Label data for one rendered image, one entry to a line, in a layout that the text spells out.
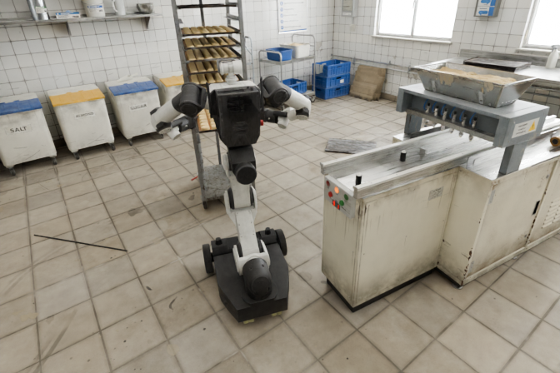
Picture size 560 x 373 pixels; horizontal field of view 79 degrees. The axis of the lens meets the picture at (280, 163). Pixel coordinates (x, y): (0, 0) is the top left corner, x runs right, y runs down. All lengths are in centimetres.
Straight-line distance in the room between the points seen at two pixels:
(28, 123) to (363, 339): 396
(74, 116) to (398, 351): 401
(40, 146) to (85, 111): 61
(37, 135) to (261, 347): 352
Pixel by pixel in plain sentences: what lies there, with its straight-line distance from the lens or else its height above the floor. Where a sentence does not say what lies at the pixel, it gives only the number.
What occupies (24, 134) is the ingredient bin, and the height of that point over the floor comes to 44.
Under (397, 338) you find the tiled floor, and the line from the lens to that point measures 222.
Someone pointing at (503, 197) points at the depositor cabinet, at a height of 67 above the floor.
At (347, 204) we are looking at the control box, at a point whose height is 77.
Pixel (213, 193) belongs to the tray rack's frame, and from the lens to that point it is 312.
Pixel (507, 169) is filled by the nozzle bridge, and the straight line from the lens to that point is 214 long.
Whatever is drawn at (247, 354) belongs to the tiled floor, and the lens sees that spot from 211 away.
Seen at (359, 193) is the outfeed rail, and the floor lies 87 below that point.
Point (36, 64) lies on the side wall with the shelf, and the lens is 517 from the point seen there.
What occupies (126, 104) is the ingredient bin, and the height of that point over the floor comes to 56.
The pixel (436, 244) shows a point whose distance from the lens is 240.
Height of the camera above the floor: 174
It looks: 27 degrees down
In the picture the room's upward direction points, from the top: 2 degrees counter-clockwise
